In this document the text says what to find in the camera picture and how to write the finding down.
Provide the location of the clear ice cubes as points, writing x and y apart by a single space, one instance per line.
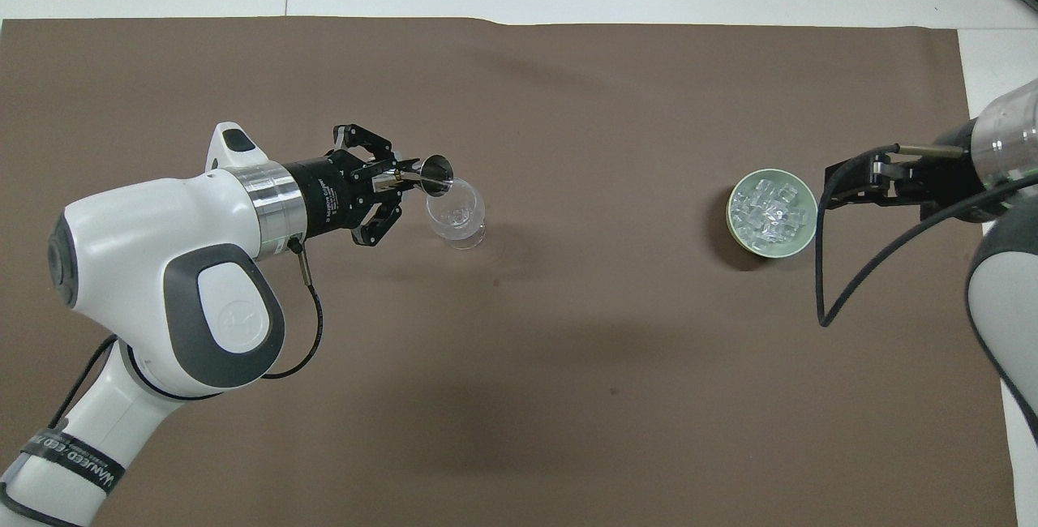
769 211

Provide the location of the green bowl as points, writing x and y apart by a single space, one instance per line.
799 245

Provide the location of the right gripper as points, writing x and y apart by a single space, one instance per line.
953 186

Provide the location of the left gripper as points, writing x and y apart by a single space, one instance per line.
332 194

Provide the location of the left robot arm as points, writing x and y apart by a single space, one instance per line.
122 267

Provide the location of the clear drinking glass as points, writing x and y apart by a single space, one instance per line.
461 223

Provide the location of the small steel measuring cup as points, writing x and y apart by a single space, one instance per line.
438 174

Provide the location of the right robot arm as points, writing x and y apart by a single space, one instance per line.
1005 300

